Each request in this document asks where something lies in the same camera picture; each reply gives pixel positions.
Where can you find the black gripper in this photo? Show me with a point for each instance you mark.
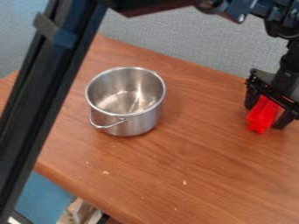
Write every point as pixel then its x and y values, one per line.
pixel 280 88

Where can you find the red cross-shaped plastic bar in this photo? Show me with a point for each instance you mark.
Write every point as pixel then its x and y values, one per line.
pixel 262 115

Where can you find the stainless steel pot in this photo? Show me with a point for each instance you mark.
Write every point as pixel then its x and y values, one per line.
pixel 125 97

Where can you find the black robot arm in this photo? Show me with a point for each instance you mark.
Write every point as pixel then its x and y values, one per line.
pixel 65 29

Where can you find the wooden table leg frame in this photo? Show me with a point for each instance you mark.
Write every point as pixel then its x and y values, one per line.
pixel 79 213

